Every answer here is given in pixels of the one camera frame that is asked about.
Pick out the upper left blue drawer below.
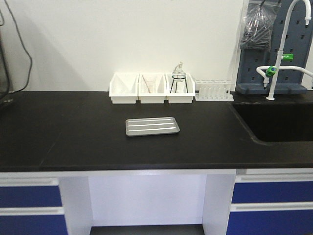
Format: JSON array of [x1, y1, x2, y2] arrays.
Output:
[[0, 186, 63, 208]]

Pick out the left white storage bin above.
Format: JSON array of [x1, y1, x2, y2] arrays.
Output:
[[109, 73, 139, 104]]

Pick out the dark appliance at left edge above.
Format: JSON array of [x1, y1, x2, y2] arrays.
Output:
[[0, 7, 14, 103]]

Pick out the white test tube rack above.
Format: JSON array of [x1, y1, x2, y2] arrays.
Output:
[[195, 80, 234, 101]]

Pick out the white lab faucet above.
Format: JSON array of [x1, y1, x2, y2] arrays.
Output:
[[256, 0, 313, 101]]

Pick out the clear glass flask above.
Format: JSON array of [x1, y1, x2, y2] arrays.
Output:
[[170, 62, 186, 92]]

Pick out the black sink basin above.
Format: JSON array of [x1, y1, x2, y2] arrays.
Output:
[[230, 103, 313, 144]]

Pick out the lower right blue drawer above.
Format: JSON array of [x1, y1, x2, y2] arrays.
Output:
[[226, 210, 313, 235]]

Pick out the upper right blue drawer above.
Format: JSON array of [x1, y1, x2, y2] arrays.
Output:
[[232, 181, 313, 203]]

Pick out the right white storage bin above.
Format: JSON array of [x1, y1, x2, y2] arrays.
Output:
[[165, 73, 195, 103]]

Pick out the grey pegboard drying rack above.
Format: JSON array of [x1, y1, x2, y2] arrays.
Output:
[[235, 0, 313, 94]]

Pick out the black wire tripod stand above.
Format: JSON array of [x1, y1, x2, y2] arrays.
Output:
[[169, 74, 189, 94]]

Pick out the lower left blue drawer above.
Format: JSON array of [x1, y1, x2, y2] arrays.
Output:
[[0, 215, 68, 235]]

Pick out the blue drawer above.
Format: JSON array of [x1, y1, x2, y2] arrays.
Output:
[[226, 210, 313, 235], [0, 215, 68, 235], [0, 186, 63, 208], [232, 181, 313, 203]]

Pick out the white storage bin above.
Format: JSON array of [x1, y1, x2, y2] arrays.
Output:
[[138, 74, 167, 104], [165, 73, 195, 103], [109, 73, 139, 104]]

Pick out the middle white storage bin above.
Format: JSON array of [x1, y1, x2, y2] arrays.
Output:
[[138, 74, 167, 104]]

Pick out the silver metal tray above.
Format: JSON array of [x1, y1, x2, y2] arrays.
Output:
[[125, 117, 180, 137]]

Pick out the clear bag of pegs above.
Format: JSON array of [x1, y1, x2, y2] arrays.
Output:
[[240, 0, 281, 51]]

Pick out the black hanging cable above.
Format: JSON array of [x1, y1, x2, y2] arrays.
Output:
[[4, 0, 33, 93]]

